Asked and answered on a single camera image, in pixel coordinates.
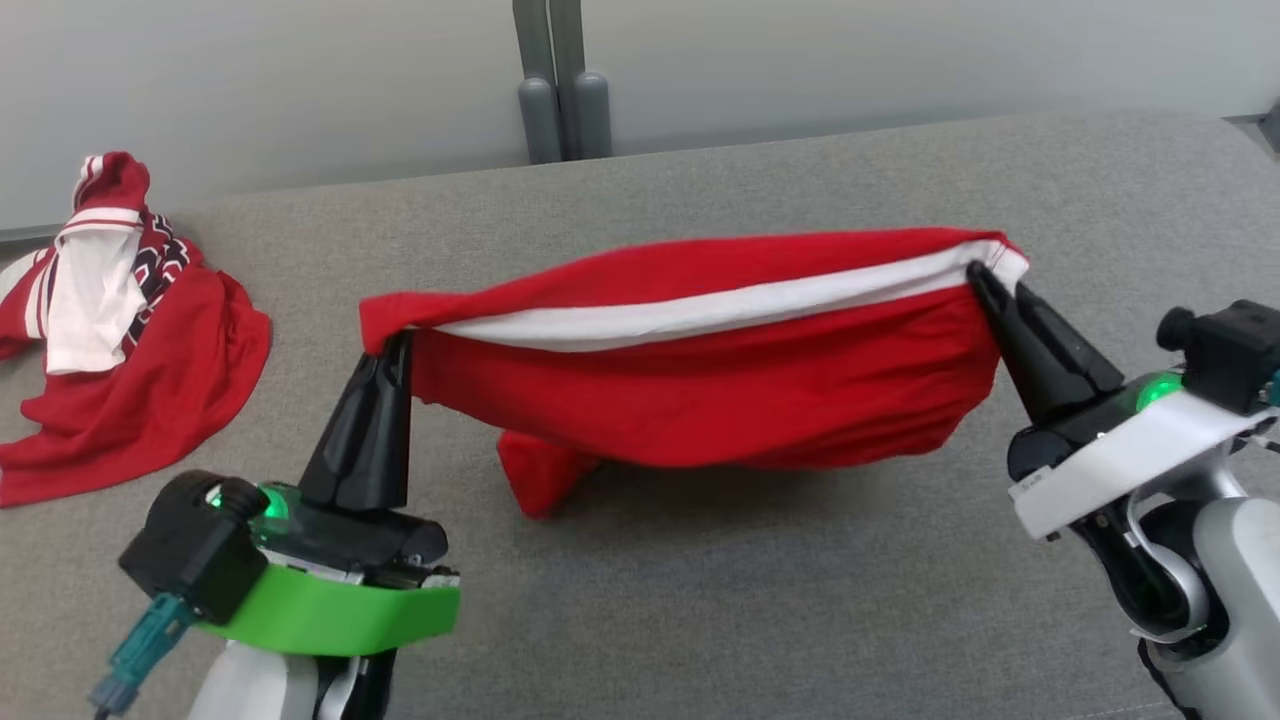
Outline grey vertical post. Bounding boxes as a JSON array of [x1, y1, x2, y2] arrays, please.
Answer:
[[512, 0, 563, 166], [548, 0, 613, 162]]

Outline red white number jersey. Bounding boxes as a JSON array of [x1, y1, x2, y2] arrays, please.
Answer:
[[0, 152, 273, 509]]

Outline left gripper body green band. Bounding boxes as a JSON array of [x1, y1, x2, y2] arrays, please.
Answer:
[[195, 485, 463, 659]]

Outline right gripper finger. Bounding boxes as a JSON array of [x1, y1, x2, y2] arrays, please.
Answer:
[[1016, 284, 1127, 397], [965, 260, 1077, 427]]

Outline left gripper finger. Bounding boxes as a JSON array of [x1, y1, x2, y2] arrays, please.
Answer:
[[298, 350, 387, 507], [376, 332, 414, 512]]

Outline red shorts white stripe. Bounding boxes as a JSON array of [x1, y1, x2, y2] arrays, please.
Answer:
[[358, 228, 1031, 519]]

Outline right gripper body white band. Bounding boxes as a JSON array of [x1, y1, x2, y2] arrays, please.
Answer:
[[1005, 370, 1278, 543]]

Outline grey fabric sofa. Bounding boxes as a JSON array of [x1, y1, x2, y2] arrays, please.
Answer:
[[0, 110, 1280, 720]]

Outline left camera cable teal plug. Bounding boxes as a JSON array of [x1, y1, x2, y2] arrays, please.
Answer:
[[90, 593, 197, 719]]

